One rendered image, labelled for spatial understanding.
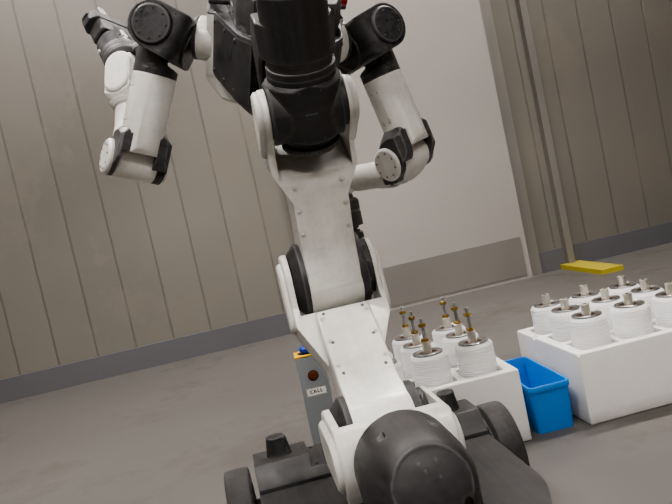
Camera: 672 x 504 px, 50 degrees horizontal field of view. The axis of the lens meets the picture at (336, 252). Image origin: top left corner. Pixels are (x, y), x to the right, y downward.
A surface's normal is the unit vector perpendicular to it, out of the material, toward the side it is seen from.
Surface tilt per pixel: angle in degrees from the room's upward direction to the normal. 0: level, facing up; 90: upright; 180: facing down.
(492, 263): 90
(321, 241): 108
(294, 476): 46
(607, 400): 90
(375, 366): 36
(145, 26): 90
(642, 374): 90
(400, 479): 65
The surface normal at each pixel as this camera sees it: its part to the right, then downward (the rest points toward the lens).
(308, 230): 0.21, 0.35
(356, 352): -0.08, -0.76
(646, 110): 0.15, 0.04
